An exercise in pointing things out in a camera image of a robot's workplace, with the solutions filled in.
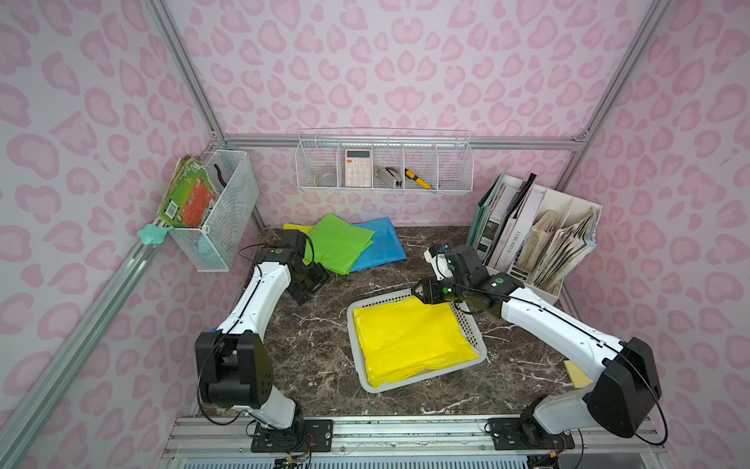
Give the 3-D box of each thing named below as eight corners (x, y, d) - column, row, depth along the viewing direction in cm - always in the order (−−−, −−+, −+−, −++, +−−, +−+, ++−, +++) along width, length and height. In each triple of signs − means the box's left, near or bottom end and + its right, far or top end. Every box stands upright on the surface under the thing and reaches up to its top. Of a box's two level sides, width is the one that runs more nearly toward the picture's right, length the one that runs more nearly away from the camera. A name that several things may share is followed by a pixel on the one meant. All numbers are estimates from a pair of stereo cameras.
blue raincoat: (352, 272, 108) (351, 268, 106) (342, 230, 122) (341, 226, 120) (406, 260, 111) (407, 256, 109) (390, 221, 125) (390, 216, 123)
